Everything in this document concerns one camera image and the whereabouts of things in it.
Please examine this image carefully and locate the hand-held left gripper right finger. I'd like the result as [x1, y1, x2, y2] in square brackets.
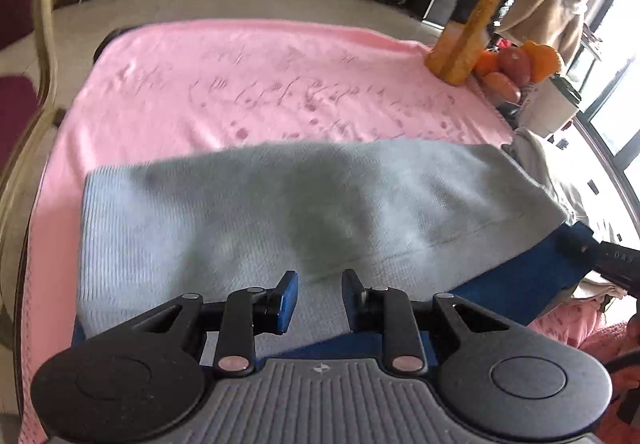
[341, 269, 523, 378]

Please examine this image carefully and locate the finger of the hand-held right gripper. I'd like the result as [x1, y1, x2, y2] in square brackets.
[557, 229, 599, 273]

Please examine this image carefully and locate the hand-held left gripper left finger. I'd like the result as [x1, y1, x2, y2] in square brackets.
[117, 271, 300, 378]

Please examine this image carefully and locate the two-tone blue knit sweater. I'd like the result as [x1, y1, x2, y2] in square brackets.
[70, 138, 598, 367]

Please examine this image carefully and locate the cream folded garment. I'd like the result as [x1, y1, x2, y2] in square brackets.
[502, 127, 628, 320]

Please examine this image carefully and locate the pink fleece clothing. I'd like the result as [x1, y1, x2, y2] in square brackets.
[527, 299, 640, 444]

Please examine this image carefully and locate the white cup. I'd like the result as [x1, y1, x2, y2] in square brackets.
[520, 74, 583, 137]

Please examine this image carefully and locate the metal bowl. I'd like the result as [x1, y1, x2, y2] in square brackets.
[487, 89, 531, 127]

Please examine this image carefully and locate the large window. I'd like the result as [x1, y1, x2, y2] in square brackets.
[570, 0, 640, 225]

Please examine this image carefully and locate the orange sweet potato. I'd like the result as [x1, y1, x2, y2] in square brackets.
[482, 71, 523, 102]

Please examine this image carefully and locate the orange juice bottle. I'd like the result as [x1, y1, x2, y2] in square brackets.
[425, 0, 521, 86]

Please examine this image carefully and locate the pink printed blanket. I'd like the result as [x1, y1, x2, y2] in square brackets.
[15, 19, 516, 444]

